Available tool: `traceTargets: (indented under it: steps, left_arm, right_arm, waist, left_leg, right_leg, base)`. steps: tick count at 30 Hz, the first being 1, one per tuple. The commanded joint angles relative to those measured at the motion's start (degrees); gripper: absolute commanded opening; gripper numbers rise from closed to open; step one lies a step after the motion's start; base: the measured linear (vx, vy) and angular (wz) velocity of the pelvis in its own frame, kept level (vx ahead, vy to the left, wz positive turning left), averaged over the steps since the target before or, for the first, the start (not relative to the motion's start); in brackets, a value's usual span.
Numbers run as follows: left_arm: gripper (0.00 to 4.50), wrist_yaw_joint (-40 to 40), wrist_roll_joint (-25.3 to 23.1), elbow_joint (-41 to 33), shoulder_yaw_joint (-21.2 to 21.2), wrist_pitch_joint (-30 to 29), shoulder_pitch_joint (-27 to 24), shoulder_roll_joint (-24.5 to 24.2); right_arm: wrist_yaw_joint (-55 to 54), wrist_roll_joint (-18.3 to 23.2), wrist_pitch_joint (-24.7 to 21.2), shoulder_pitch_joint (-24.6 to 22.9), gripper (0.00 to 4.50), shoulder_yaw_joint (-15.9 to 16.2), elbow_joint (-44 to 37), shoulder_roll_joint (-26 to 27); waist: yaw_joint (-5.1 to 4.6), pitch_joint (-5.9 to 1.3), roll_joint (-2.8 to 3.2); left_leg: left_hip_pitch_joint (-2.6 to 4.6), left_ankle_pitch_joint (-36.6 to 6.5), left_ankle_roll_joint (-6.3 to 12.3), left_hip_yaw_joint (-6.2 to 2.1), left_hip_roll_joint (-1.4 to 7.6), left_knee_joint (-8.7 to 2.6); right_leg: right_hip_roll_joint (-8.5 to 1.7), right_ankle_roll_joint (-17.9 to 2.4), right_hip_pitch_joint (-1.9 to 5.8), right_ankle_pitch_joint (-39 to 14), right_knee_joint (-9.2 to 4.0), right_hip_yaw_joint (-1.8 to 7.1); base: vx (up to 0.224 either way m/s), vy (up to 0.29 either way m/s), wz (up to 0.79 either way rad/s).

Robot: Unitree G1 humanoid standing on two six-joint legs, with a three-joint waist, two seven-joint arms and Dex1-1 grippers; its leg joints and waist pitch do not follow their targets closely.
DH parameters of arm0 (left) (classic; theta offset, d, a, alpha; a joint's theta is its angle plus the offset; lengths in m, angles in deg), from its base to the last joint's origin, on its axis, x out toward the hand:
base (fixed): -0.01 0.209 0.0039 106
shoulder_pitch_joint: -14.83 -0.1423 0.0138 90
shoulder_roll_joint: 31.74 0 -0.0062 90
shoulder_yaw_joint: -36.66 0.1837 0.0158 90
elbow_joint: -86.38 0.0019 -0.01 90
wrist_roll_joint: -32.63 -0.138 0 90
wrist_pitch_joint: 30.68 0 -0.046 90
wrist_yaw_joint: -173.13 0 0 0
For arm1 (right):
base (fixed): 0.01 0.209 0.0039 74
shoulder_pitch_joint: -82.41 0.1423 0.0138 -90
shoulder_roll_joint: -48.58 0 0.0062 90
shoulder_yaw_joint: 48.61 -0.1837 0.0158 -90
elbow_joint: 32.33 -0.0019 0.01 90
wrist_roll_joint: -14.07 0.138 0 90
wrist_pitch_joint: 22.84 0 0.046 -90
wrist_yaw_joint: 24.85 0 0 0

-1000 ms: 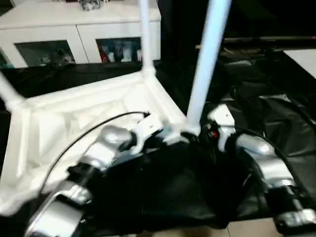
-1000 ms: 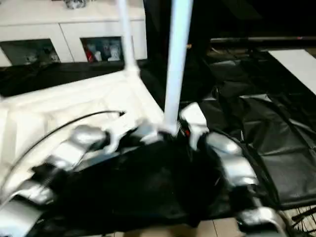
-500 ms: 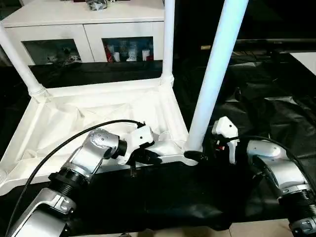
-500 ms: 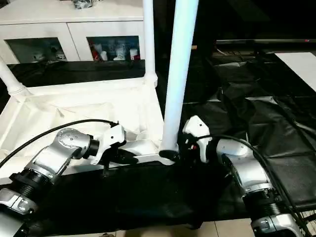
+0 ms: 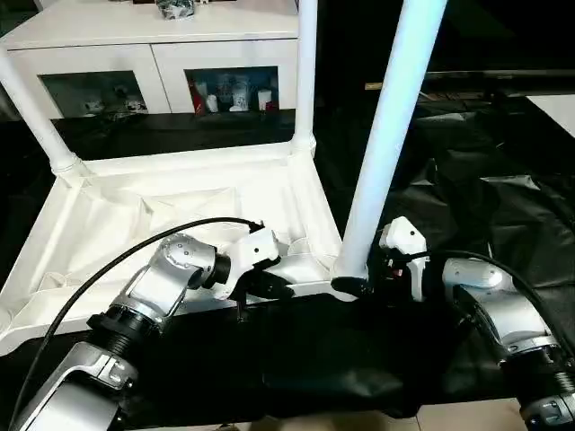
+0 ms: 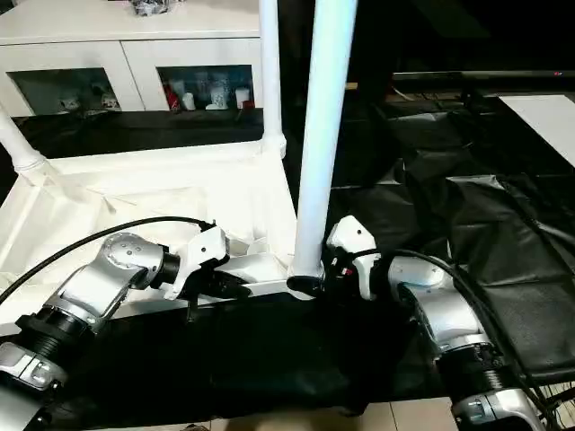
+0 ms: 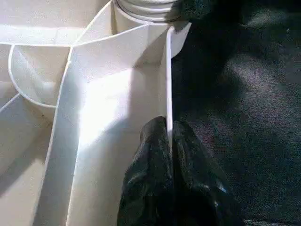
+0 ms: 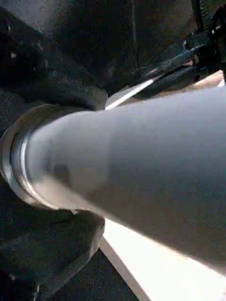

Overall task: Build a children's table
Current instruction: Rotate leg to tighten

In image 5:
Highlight white plastic table top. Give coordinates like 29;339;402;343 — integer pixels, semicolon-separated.
0;136;375;356

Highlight white plastic table leg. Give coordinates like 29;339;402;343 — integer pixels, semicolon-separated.
0;43;90;180
331;0;449;283
290;0;319;157

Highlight black plastic mat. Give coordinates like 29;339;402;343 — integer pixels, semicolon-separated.
0;92;575;426

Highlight black long bar device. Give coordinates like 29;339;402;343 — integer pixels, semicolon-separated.
421;68;575;82

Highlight white flat board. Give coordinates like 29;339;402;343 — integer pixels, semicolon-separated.
524;92;575;141

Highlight black tall cabinet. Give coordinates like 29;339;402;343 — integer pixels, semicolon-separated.
314;0;428;118

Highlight white glass-door cabinet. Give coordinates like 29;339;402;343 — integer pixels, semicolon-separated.
0;0;302;121

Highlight black white crumpled bundle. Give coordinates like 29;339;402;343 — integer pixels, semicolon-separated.
155;0;198;21

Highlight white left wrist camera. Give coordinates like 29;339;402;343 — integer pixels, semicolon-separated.
209;227;283;302

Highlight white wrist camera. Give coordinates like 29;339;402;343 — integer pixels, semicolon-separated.
378;215;431;303
209;227;283;302

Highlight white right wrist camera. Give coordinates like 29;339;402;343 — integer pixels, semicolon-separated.
378;215;431;303

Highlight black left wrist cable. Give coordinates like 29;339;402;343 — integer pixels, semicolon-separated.
8;216;267;424

